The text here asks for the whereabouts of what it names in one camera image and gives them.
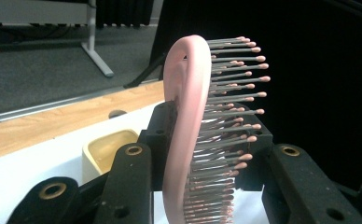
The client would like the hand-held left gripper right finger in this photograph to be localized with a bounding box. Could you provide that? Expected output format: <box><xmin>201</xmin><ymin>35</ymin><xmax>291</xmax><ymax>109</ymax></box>
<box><xmin>231</xmin><ymin>104</ymin><xmax>274</xmax><ymax>191</ymax></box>

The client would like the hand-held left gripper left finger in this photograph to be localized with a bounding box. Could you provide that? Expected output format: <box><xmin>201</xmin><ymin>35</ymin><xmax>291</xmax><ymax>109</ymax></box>
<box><xmin>138</xmin><ymin>101</ymin><xmax>177</xmax><ymax>191</ymax></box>

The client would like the pink hairbrush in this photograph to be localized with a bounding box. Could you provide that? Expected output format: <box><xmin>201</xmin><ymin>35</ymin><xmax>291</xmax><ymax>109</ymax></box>
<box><xmin>161</xmin><ymin>34</ymin><xmax>272</xmax><ymax>224</ymax></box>

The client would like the beige square cup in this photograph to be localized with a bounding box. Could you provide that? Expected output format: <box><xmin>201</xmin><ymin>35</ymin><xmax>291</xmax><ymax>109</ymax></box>
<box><xmin>81</xmin><ymin>129</ymin><xmax>140</xmax><ymax>185</ymax></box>

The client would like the grey table grommet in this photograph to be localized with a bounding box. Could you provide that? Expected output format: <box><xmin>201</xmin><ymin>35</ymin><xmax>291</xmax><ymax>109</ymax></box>
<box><xmin>108</xmin><ymin>109</ymin><xmax>128</xmax><ymax>119</ymax></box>

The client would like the black stand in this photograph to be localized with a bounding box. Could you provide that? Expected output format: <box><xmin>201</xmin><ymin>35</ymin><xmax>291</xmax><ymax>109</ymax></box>
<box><xmin>122</xmin><ymin>51</ymin><xmax>168</xmax><ymax>90</ymax></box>

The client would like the white metal stand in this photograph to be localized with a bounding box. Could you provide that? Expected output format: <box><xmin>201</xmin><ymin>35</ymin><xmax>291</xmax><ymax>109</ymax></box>
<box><xmin>0</xmin><ymin>0</ymin><xmax>116</xmax><ymax>100</ymax></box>

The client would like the dark curtain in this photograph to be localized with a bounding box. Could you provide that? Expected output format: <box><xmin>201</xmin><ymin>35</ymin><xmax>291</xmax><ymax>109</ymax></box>
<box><xmin>95</xmin><ymin>0</ymin><xmax>156</xmax><ymax>30</ymax></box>

